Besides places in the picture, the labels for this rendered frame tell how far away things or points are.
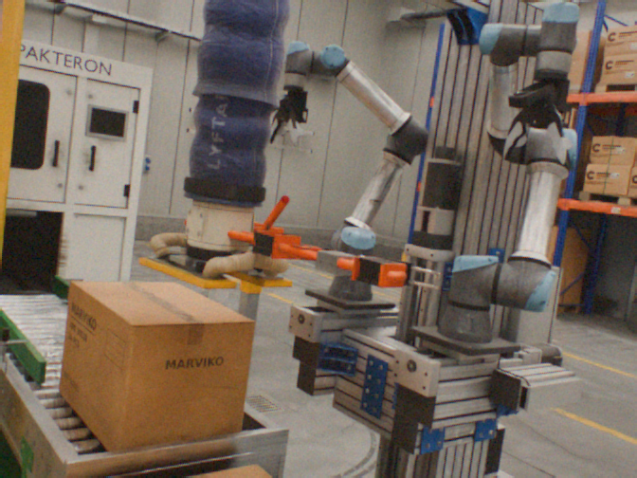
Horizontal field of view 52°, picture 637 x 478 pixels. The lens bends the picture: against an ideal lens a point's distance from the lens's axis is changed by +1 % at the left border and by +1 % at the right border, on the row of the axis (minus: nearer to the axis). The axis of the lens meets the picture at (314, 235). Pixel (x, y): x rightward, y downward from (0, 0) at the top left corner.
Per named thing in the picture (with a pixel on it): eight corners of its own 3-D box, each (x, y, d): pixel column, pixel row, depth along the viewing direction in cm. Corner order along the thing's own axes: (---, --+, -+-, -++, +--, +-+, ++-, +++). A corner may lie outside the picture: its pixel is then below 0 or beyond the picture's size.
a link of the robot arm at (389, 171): (330, 254, 225) (405, 116, 223) (323, 248, 240) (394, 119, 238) (359, 270, 227) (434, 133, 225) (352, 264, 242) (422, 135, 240)
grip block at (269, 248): (249, 252, 162) (252, 229, 161) (279, 253, 169) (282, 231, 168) (270, 259, 156) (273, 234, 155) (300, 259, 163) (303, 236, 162)
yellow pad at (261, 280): (195, 264, 197) (197, 248, 196) (222, 265, 204) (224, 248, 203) (263, 288, 172) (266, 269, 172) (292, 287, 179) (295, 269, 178)
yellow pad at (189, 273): (137, 264, 184) (139, 247, 183) (169, 264, 191) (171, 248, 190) (204, 289, 159) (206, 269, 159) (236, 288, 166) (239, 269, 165)
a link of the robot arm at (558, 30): (581, 11, 148) (581, -1, 140) (573, 60, 149) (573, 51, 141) (545, 10, 151) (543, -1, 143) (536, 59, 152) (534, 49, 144)
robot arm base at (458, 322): (460, 327, 193) (465, 295, 192) (502, 341, 181) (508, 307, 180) (426, 329, 184) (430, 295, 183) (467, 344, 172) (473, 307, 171)
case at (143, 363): (58, 391, 231) (70, 281, 228) (163, 381, 255) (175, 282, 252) (117, 463, 183) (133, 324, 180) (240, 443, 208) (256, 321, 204)
